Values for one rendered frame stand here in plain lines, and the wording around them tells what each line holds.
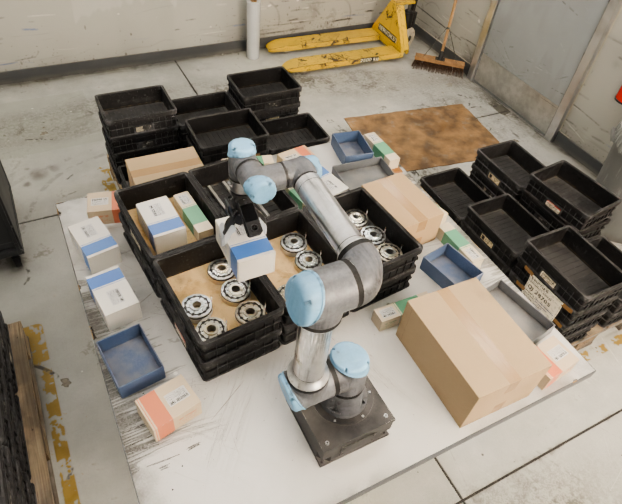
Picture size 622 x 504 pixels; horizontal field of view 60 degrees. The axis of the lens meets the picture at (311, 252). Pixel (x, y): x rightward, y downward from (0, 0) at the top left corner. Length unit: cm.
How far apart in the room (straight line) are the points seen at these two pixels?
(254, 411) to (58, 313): 152
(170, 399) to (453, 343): 91
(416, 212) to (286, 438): 107
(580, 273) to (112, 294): 213
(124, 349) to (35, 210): 183
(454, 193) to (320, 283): 236
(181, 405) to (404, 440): 71
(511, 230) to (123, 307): 208
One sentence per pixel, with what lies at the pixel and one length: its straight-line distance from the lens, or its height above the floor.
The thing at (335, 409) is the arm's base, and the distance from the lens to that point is 170.
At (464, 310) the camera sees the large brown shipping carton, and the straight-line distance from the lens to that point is 192.
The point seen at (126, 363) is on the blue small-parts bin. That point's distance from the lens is 194.
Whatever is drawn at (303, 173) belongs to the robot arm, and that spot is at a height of 144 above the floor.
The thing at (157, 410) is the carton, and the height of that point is 78.
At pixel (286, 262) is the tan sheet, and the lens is 201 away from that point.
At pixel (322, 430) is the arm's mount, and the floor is 80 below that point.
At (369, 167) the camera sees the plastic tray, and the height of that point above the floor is 70.
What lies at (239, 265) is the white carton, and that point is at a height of 112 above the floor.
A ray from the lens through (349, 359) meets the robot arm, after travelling 154.
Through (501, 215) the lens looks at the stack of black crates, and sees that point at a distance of 321.
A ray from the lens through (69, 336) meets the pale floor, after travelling 295.
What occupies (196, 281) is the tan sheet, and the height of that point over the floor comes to 83.
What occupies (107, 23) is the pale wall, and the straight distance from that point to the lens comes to 483.
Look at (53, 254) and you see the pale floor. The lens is 334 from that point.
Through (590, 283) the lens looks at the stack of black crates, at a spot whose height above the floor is 49.
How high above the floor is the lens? 231
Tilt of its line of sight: 46 degrees down
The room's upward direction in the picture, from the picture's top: 8 degrees clockwise
